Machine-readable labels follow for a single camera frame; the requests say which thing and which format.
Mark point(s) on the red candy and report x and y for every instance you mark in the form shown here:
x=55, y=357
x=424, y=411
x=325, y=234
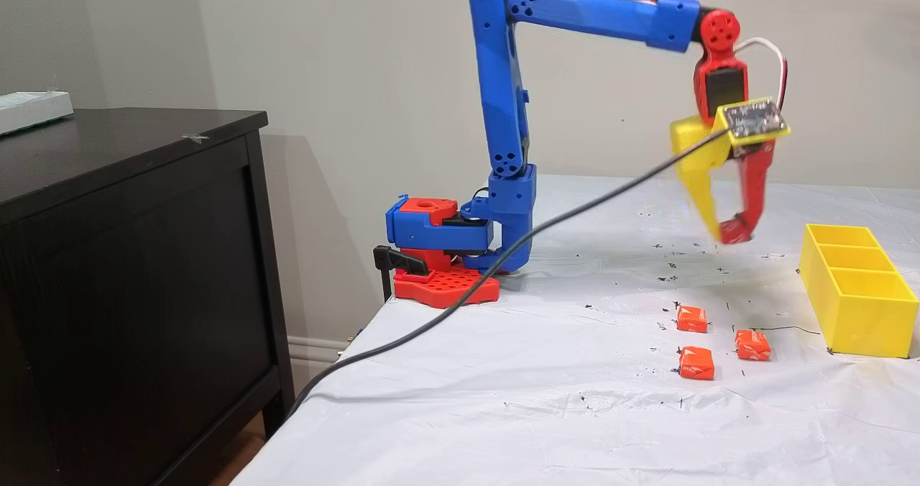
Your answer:
x=734, y=231

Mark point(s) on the orange candy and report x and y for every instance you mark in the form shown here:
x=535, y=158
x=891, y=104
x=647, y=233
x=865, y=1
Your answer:
x=696, y=363
x=752, y=345
x=692, y=319

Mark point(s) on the yellow three-compartment box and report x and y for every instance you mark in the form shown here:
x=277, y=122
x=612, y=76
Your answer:
x=862, y=321

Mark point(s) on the white flat box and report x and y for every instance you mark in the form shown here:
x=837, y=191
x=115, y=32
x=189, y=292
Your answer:
x=32, y=111

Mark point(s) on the white plastic table cover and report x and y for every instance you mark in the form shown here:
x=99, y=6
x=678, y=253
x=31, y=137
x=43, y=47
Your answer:
x=503, y=400

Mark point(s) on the black wooden cabinet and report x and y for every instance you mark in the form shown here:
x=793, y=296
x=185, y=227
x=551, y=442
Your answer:
x=108, y=292

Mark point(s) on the circuit board camera, yellow mount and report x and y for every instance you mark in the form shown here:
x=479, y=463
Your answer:
x=753, y=121

